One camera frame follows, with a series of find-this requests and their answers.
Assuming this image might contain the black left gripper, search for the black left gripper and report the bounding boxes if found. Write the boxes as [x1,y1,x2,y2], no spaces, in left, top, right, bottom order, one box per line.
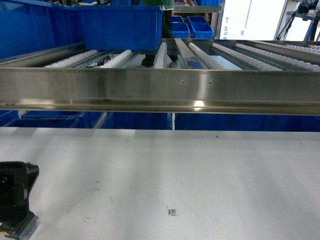
[0,161,40,225]

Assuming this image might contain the red emergency stop button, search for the red emergency stop button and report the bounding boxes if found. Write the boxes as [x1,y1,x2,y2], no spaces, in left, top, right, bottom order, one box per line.
[0,212,41,240]

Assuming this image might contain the blue bin lower shelf left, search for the blue bin lower shelf left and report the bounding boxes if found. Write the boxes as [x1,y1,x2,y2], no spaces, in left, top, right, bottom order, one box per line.
[0,110,108,129]

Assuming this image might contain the large blue bin upper shelf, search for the large blue bin upper shelf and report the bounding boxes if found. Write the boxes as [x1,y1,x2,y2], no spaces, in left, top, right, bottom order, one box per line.
[74,5,162,51]

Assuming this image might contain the blue bin lower shelf right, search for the blue bin lower shelf right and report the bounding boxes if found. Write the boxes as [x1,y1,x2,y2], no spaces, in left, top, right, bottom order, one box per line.
[174,113,320,132]

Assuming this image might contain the white roller track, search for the white roller track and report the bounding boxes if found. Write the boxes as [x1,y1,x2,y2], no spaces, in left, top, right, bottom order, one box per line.
[154,42,168,69]
[188,42,225,70]
[45,50,99,68]
[100,50,133,69]

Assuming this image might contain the blue bin upper far left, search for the blue bin upper far left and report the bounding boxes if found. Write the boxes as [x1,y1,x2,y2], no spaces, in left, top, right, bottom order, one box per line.
[0,0,84,59]

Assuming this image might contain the small QR code sticker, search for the small QR code sticker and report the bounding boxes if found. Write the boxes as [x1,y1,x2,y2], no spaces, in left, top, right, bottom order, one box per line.
[166,204,178,217]

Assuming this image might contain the person in green shirt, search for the person in green shirt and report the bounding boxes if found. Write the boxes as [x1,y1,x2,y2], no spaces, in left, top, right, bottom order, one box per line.
[140,0,174,68]

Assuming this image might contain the steel shelf front rail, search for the steel shelf front rail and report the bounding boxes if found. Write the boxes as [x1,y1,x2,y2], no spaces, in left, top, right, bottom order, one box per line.
[0,67,320,116]

